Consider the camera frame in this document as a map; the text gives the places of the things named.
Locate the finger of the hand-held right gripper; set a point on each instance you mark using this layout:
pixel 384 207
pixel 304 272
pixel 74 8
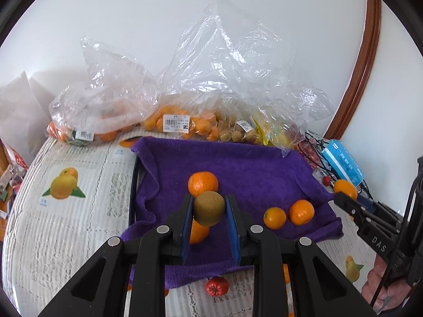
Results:
pixel 385 209
pixel 345 203

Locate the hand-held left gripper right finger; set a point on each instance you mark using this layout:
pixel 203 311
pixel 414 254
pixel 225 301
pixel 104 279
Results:
pixel 233 234

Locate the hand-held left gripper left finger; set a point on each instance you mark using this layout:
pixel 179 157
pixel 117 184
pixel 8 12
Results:
pixel 186 234

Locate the orange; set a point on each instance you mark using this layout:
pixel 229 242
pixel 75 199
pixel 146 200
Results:
pixel 301 212
pixel 203 182
pixel 345 188
pixel 198 234
pixel 275 218

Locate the brown kiwi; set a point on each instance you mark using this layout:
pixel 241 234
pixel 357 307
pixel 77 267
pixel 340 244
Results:
pixel 209 208

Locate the purple towel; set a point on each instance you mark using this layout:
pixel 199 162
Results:
pixel 251 171

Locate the person's right hand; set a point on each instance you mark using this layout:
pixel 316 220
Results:
pixel 376 284

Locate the small red cherry tomato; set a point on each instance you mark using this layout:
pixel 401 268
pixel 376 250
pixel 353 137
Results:
pixel 327 180

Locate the blue tissue box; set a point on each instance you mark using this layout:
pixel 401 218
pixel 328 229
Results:
pixel 343 161

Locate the clear bag of red jujubes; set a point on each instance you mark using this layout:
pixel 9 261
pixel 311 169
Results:
pixel 309 150

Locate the clear bag of yellow pears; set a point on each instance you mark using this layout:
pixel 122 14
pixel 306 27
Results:
pixel 281 135

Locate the clear bag of brown longans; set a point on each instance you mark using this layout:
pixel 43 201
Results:
pixel 238 133

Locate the printed lace tablecloth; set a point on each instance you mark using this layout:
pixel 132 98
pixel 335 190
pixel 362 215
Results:
pixel 66 231

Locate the clear bag of tangerines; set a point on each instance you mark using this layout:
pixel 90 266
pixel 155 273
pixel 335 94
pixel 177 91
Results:
pixel 99 105

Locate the clear bag of oranges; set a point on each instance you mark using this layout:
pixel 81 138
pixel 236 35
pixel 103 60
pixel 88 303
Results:
pixel 214 72

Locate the red and white plastic bag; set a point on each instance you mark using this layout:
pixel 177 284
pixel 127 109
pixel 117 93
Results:
pixel 15 160

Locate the brown wooden door frame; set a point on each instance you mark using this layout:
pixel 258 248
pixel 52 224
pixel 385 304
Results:
pixel 363 56

